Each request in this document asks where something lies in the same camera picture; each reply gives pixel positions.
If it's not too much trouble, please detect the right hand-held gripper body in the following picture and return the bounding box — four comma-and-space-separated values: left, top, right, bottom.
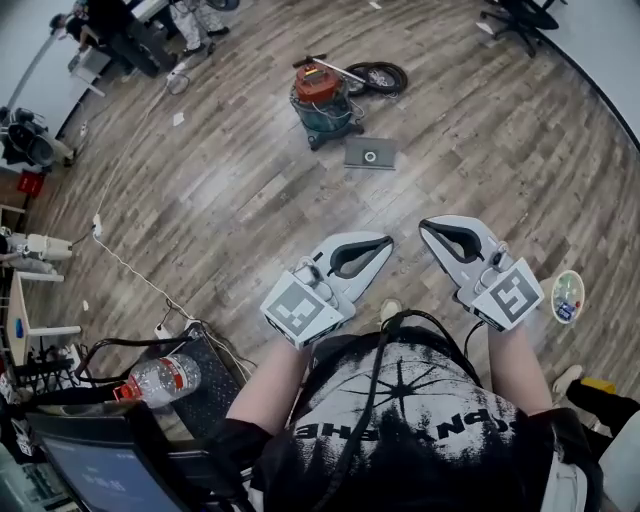
453, 241, 546, 333

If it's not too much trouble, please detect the small white side table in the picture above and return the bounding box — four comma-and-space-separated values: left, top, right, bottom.
7, 272, 82, 369

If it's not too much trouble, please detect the person's right forearm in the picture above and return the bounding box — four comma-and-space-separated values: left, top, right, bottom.
487, 319, 554, 417

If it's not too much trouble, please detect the clear plastic water bottle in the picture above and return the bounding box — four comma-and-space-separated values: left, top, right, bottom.
113, 352, 203, 410

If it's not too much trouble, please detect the white cylindrical device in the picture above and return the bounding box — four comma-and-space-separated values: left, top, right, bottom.
24, 233, 74, 261

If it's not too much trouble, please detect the red box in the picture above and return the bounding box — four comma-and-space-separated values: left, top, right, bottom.
17, 169, 45, 197

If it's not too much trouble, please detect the black vacuum hose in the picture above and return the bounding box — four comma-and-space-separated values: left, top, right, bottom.
344, 60, 409, 99

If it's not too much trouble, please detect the black monitor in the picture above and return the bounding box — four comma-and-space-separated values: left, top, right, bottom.
27, 409, 251, 512

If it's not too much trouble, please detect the yellow plastic cup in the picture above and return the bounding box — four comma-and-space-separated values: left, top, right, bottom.
581, 376, 617, 397

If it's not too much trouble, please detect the white waste basket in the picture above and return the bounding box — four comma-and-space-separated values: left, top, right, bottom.
551, 269, 586, 327

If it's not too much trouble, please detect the small white desk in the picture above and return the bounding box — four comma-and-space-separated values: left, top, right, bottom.
69, 47, 114, 99

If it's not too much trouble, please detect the person's left forearm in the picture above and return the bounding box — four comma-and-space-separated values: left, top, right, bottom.
225, 339, 312, 436

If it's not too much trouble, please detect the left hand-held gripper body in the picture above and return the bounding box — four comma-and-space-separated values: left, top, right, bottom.
259, 248, 359, 351

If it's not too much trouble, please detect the white power cable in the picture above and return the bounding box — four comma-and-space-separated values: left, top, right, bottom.
94, 233, 254, 374

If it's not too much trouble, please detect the black body-worn cable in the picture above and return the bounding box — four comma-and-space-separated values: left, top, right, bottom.
299, 308, 489, 512

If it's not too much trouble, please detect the black round device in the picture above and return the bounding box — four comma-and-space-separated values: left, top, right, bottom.
0, 107, 76, 169

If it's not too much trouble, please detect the person's left beige sneaker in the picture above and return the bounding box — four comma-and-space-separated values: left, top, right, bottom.
379, 297, 404, 327

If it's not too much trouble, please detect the red and green vacuum cleaner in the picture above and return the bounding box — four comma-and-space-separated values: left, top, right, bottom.
289, 63, 367, 152

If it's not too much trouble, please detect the white vacuum power cord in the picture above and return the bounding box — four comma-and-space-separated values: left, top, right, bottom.
368, 69, 397, 95

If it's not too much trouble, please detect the person's black printed t-shirt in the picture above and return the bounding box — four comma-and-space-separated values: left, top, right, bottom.
219, 327, 606, 512

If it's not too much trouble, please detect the black platform cart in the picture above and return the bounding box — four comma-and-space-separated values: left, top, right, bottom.
74, 322, 254, 442

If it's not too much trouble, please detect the silver vacuum wand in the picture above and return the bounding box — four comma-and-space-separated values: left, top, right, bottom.
292, 53, 372, 84

